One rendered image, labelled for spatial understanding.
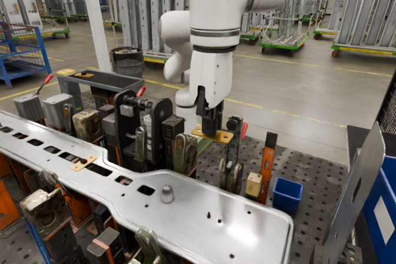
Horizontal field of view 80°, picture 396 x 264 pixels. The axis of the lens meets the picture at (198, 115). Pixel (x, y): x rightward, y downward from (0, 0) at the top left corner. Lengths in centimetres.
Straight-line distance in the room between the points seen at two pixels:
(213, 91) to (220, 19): 11
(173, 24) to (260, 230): 64
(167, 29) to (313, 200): 93
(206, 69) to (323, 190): 100
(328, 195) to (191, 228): 78
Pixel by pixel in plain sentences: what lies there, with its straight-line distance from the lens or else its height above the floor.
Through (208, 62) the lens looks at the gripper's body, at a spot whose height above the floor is 141.
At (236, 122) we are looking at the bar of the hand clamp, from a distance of 62.
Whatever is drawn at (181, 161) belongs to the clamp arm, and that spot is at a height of 102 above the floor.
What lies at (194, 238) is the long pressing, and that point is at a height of 100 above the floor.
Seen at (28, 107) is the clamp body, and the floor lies 102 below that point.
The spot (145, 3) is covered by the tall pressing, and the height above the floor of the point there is 128.
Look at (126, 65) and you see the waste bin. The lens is 374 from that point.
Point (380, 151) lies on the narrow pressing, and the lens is 40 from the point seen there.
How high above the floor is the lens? 152
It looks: 28 degrees down
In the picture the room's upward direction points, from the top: straight up
